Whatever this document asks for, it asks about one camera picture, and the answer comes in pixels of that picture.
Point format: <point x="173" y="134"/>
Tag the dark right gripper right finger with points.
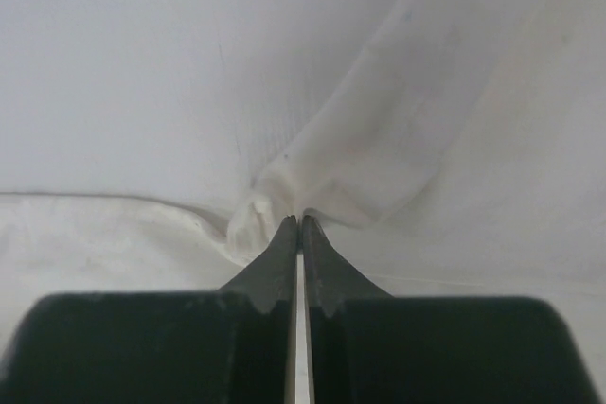
<point x="368" y="346"/>

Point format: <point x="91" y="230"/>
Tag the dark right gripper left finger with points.
<point x="234" y="344"/>

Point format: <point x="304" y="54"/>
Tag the cream white t shirt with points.
<point x="447" y="146"/>

